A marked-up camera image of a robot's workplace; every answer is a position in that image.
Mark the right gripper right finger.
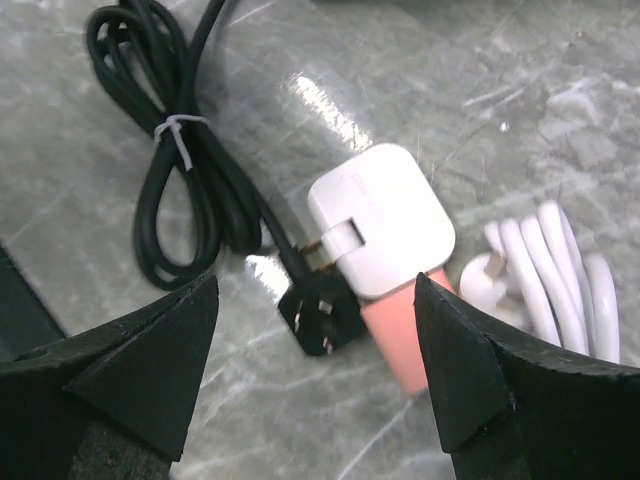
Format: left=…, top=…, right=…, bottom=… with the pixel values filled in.
left=414, top=276, right=639, bottom=479

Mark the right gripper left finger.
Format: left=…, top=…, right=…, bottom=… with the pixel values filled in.
left=1, top=274, right=219, bottom=479

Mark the white square charger plug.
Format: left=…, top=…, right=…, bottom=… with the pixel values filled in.
left=307, top=143, right=456, bottom=300

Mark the pink square adapter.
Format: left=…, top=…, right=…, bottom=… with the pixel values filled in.
left=361, top=279, right=428, bottom=395

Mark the white coiled cable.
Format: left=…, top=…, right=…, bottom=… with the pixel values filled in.
left=458, top=199, right=623, bottom=365

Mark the black power cord with plug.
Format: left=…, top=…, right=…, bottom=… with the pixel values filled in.
left=85, top=0, right=364, bottom=358

